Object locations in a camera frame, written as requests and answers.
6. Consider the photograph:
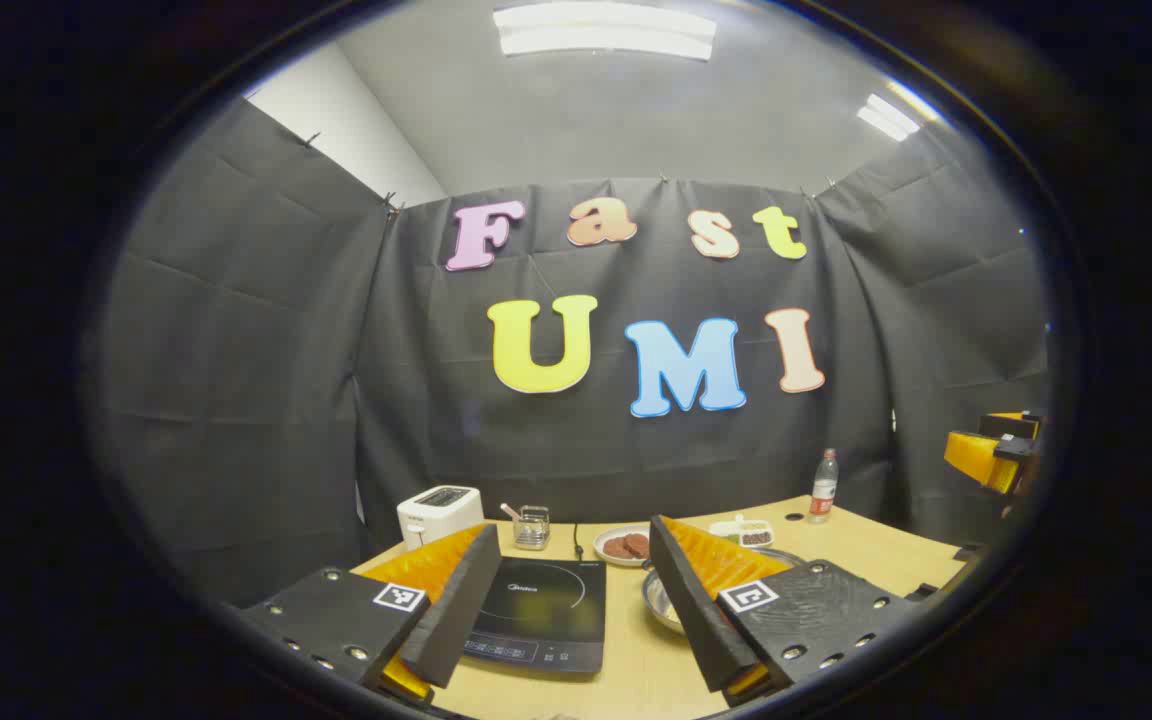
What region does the steel pot with black handles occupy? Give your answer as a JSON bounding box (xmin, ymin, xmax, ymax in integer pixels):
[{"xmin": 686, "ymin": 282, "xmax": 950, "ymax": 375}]
[{"xmin": 641, "ymin": 545, "xmax": 807, "ymax": 636}]

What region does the white divided dish of beans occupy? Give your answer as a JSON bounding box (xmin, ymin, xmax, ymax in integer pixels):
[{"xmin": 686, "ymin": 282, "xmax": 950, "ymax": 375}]
[{"xmin": 708, "ymin": 515, "xmax": 775, "ymax": 550}]

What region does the black backdrop cloth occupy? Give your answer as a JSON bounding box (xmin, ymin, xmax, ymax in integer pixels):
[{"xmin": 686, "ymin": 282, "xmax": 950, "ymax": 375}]
[{"xmin": 96, "ymin": 95, "xmax": 1052, "ymax": 611}]

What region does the white toaster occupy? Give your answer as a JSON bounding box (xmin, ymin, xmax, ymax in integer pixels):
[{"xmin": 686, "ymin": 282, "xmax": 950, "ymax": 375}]
[{"xmin": 397, "ymin": 485, "xmax": 485, "ymax": 551}]

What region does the black induction cooktop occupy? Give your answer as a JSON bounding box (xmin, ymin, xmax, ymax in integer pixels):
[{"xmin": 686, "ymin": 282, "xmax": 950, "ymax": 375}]
[{"xmin": 464, "ymin": 556, "xmax": 608, "ymax": 675}]

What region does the long ceiling light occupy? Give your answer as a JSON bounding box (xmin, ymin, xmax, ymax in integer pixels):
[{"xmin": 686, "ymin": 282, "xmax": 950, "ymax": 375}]
[{"xmin": 492, "ymin": 2, "xmax": 718, "ymax": 63}]

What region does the white round plate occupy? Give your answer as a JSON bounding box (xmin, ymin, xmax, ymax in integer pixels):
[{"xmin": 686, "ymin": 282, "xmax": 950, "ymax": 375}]
[{"xmin": 593, "ymin": 526, "xmax": 653, "ymax": 568}]

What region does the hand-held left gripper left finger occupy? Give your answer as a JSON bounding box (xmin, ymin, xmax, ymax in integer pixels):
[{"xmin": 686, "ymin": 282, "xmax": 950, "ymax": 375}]
[{"xmin": 236, "ymin": 522, "xmax": 503, "ymax": 706}]

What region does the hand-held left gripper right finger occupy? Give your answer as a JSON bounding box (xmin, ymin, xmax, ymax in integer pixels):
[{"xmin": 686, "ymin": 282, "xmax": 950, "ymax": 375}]
[{"xmin": 648, "ymin": 515, "xmax": 922, "ymax": 708}]

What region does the wire mesh utensil holder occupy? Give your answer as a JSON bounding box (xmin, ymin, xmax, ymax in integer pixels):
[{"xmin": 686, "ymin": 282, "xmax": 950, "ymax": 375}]
[{"xmin": 513, "ymin": 505, "xmax": 552, "ymax": 551}]

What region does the clear plastic water bottle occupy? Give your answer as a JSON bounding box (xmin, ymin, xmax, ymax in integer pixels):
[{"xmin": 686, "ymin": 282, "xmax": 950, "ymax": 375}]
[{"xmin": 808, "ymin": 448, "xmax": 840, "ymax": 525}]

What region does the small ceiling light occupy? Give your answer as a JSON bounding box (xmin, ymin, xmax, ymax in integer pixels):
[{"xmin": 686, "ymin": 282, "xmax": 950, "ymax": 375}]
[{"xmin": 856, "ymin": 80, "xmax": 942, "ymax": 143}]

